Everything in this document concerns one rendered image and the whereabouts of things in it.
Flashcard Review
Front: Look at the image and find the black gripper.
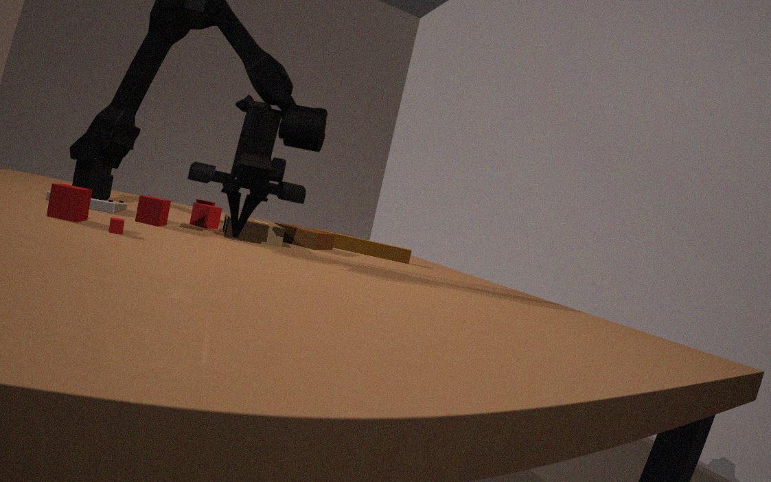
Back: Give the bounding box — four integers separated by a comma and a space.
188, 136, 306, 237

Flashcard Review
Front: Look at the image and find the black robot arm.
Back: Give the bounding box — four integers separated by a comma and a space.
70, 0, 327, 200

